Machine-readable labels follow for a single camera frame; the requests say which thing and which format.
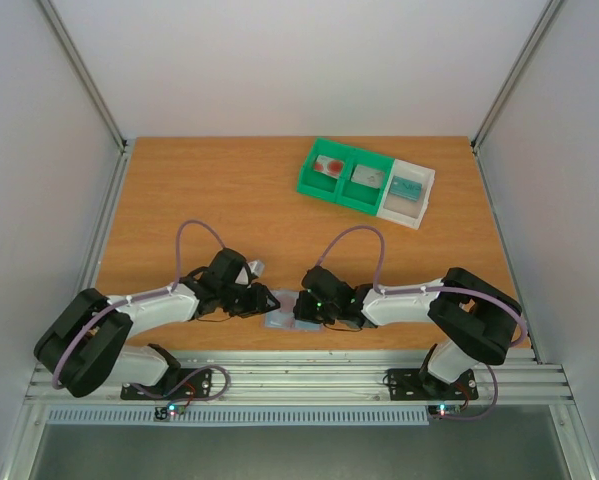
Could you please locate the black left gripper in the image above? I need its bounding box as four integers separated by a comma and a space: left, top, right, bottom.
220, 283, 281, 318

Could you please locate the white magnetic stripe card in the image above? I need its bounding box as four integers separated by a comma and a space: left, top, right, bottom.
351, 164, 385, 189

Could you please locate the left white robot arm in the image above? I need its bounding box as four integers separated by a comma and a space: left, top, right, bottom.
33, 248, 280, 400

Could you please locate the teal card in bin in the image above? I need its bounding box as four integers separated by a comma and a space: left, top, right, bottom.
389, 176, 423, 202

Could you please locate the green two-compartment bin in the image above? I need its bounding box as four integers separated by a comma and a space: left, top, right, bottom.
296, 138, 395, 216

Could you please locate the left controller board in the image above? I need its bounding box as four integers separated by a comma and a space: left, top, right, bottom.
153, 404, 187, 421

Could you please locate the controller board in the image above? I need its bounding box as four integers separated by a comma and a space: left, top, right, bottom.
153, 404, 187, 421
428, 403, 465, 418

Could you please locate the white plastic bin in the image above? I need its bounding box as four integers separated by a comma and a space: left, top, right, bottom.
376, 159, 435, 230

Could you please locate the right controller board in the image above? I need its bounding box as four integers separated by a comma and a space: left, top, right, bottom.
428, 403, 465, 418

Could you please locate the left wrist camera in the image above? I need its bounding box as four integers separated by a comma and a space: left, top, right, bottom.
235, 260, 265, 285

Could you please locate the aluminium front rail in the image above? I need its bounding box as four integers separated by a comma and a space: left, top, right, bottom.
23, 349, 575, 407

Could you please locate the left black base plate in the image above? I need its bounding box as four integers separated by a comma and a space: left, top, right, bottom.
120, 368, 212, 401

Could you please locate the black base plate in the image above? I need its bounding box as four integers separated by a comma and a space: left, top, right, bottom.
120, 368, 212, 401
383, 368, 479, 401

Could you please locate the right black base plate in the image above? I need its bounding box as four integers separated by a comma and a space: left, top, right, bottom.
383, 368, 479, 401

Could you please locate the left aluminium frame post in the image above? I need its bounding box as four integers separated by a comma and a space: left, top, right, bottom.
36, 0, 130, 151

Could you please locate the aluminium frame post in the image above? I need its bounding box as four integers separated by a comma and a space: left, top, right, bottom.
470, 0, 565, 151
36, 0, 130, 151

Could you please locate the grey slotted cable duct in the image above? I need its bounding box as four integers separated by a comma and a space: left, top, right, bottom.
46, 406, 429, 427

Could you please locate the right aluminium frame post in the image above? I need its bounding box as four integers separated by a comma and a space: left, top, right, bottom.
470, 0, 565, 151

